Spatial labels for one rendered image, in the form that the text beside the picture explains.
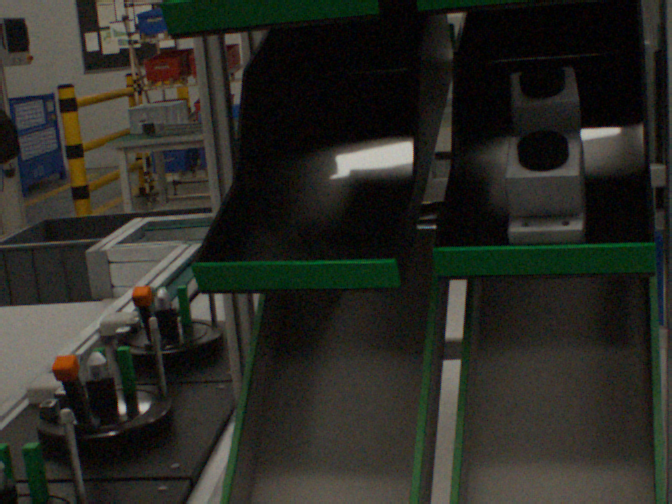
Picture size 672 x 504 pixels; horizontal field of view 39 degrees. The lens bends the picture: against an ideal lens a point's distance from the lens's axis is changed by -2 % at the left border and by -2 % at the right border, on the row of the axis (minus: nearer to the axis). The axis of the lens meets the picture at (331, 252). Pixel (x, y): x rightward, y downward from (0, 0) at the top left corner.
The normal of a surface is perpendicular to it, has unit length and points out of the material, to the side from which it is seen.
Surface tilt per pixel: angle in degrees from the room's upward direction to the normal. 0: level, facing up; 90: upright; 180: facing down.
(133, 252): 90
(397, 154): 25
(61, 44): 90
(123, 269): 90
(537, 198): 115
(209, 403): 0
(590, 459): 45
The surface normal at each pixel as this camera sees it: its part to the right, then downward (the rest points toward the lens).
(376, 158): -0.20, -0.78
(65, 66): -0.12, 0.23
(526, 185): -0.21, 0.63
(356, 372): -0.26, -0.52
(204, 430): -0.09, -0.97
